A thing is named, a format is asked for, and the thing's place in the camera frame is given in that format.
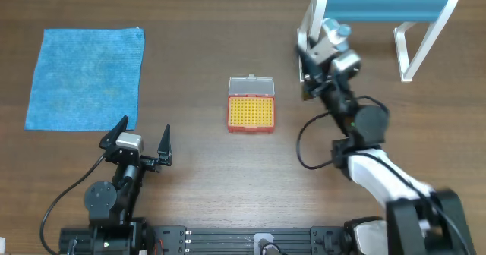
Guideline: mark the blue cloth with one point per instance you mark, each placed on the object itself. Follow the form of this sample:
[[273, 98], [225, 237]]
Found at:
[[85, 78]]

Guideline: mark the mounting rail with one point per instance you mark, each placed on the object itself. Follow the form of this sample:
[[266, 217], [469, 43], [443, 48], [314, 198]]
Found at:
[[228, 240]]

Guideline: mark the white pipette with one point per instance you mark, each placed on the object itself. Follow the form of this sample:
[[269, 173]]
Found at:
[[336, 31]]

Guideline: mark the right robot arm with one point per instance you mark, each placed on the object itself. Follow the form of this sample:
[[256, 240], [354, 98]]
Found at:
[[383, 179]]

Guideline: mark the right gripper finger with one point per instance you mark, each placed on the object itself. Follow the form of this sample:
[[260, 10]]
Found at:
[[310, 74]]

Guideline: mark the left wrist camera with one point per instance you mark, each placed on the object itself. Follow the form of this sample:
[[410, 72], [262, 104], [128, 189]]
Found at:
[[130, 142]]

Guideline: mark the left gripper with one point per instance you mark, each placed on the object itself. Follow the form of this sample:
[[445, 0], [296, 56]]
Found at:
[[127, 158]]

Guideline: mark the white and blue stand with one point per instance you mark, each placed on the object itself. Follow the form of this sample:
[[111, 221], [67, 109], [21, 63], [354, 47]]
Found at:
[[379, 6]]

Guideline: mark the red and yellow tip box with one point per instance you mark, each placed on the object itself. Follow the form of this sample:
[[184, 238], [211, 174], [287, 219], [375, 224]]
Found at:
[[250, 112]]

